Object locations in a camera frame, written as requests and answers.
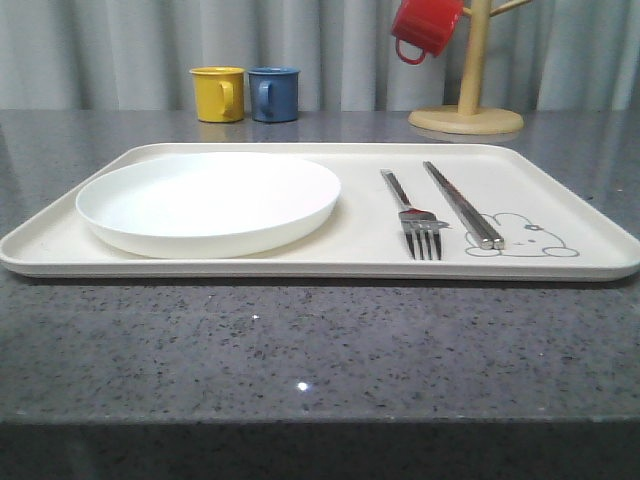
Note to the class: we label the blue mug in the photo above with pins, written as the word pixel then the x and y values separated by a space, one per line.
pixel 274 94

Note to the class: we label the yellow mug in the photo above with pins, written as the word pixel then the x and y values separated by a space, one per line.
pixel 219 93

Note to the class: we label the steel fork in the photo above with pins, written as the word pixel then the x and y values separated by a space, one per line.
pixel 422 229

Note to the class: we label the cream rabbit serving tray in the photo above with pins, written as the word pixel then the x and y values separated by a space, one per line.
pixel 508 220

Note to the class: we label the wooden mug tree stand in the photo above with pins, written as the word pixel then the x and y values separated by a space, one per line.
pixel 468 117

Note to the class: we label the white round plate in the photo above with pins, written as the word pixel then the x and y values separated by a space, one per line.
pixel 209 205

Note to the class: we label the red mug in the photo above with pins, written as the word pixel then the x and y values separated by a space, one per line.
pixel 425 24

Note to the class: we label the steel chopstick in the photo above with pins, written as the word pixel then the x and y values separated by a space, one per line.
pixel 452 200
pixel 465 202

